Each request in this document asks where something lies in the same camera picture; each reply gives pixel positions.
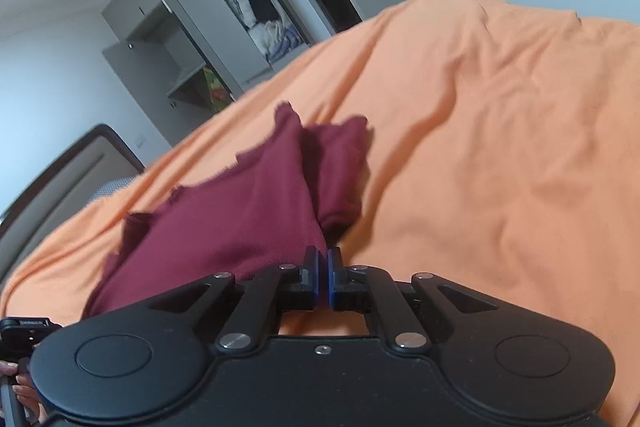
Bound dark red garment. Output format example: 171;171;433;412
82;103;371;319

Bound folded blue striped clothes pile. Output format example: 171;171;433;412
248;20;305;63

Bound person's hand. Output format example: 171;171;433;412
0;361;41;423

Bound checkered pillow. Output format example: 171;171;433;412
87;176;136;204

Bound brown padded headboard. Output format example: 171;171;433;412
1;124;144;284

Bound colourful bag in wardrobe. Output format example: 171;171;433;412
202;67;233;113

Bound orange bed cover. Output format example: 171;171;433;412
1;0;639;426

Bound grey wardrobe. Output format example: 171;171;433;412
101;0;352;115

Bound white wall socket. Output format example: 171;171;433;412
134;134;146;148

